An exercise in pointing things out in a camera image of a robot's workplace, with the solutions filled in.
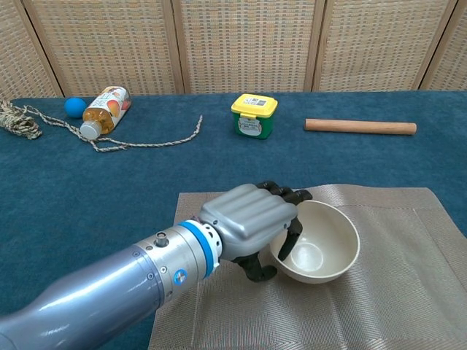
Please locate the cream ceramic bowl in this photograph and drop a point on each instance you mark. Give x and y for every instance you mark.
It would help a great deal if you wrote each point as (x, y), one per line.
(328, 240)

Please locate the woven bamboo folding screen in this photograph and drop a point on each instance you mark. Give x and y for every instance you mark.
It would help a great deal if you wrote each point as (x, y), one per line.
(237, 43)

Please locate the yellow tape measure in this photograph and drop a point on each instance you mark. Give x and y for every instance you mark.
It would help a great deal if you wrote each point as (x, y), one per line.
(253, 116)

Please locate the juice bottle with fruit label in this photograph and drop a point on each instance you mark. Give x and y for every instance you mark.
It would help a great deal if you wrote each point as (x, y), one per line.
(107, 109)

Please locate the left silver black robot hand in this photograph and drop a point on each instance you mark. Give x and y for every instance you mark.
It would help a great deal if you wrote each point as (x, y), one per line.
(248, 218)

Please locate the beige woven placemat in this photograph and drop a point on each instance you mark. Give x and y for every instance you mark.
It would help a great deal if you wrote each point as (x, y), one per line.
(401, 291)

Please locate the blue carpet table cover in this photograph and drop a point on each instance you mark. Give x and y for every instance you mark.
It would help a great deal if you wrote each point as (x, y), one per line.
(109, 182)

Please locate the wooden rolling pin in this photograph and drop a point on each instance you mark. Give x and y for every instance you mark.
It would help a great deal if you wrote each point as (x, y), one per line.
(361, 127)

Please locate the small blue ball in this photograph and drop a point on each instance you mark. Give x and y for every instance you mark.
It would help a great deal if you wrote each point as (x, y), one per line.
(75, 107)

